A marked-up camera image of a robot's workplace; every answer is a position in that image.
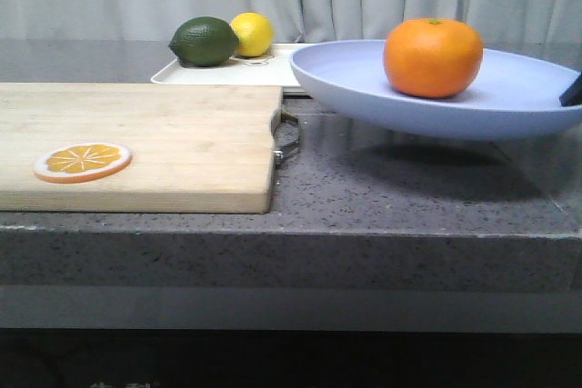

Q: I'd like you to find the orange fruit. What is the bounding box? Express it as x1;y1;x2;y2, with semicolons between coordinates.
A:
384;18;484;99

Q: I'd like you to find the blue plate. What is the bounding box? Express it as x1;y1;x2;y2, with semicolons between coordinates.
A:
290;40;581;141

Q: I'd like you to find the wooden cutting board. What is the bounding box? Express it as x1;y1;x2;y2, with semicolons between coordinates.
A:
1;83;283;214

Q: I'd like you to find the metal cutting board handle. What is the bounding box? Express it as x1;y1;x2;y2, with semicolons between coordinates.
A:
271;107;300;167

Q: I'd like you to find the orange slice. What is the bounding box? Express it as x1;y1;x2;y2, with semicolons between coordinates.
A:
33;142;133;184

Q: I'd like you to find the yellow lemon left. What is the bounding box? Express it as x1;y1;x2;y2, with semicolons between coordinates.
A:
230;12;275;57

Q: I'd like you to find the green lime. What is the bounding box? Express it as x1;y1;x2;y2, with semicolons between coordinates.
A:
168;16;239;67

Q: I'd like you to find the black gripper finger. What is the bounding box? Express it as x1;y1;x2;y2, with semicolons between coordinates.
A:
559;74;582;107

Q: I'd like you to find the white serving tray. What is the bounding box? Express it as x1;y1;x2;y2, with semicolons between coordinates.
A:
150;44;310;96

